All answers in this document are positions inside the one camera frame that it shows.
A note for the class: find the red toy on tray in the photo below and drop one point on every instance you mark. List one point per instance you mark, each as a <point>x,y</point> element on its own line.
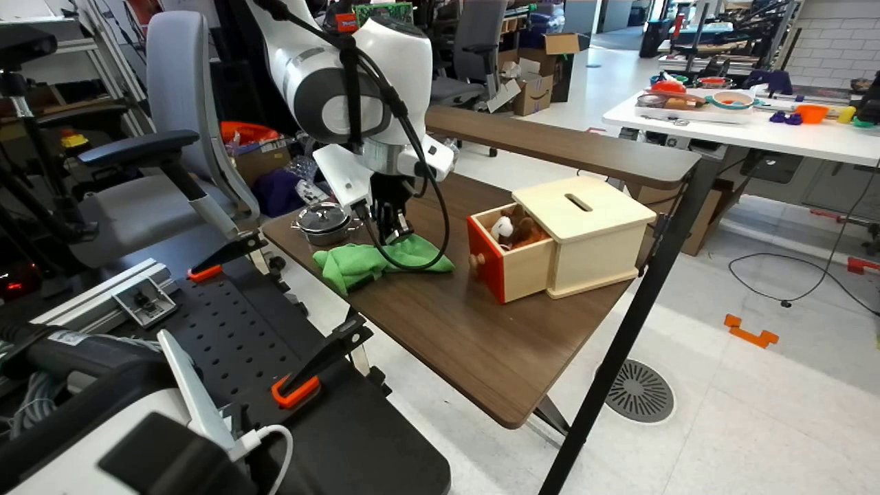
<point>668,90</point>

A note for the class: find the green towel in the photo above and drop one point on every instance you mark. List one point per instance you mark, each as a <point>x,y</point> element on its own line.
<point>354,262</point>

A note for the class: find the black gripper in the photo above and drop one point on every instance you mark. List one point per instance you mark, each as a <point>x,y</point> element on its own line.
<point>389,193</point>

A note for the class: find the black perforated mounting board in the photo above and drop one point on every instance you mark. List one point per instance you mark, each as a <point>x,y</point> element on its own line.
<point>275,348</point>

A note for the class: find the steel pot with lid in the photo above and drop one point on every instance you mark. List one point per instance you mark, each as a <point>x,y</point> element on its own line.
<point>322,223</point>

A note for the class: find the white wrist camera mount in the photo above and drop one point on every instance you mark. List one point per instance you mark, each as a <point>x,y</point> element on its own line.
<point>338,180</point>

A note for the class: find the aluminium extrusion rail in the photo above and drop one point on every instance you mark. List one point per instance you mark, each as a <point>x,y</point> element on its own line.
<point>101,292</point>

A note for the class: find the orange bowl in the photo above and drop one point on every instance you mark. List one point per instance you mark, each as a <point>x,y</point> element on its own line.
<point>811,113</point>

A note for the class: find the stacked cardboard boxes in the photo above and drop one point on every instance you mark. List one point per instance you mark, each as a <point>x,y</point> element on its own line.
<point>541,73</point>

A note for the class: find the grey armrest chair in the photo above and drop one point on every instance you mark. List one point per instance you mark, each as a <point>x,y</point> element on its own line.
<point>182,139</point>

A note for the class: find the white table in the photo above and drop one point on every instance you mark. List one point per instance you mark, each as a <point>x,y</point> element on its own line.
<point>761,128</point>

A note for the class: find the long brown table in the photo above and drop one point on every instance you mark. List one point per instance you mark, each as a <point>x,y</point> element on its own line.
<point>567,146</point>

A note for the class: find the small white ball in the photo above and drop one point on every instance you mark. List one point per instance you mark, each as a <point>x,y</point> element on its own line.
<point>502,227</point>

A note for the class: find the round floor drain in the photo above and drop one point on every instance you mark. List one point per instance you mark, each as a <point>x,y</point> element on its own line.
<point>640,391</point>

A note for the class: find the wooden box with red drawer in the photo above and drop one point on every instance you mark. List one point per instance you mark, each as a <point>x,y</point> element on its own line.
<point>586,238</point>

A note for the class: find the black flat device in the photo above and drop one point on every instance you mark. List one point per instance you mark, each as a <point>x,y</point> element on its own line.
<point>175,455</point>

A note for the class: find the grey office chair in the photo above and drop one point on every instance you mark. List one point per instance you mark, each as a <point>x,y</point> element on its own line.
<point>476,46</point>

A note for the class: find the small cardboard box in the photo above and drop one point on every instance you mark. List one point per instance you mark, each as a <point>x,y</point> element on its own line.
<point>684,216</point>

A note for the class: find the black table leg frame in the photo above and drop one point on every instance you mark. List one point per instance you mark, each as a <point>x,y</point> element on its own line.
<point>634,321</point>

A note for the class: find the white metal bracket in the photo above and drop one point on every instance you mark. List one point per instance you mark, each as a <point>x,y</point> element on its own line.
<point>195,389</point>

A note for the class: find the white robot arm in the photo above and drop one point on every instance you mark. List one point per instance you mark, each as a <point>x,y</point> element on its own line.
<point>307,83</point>

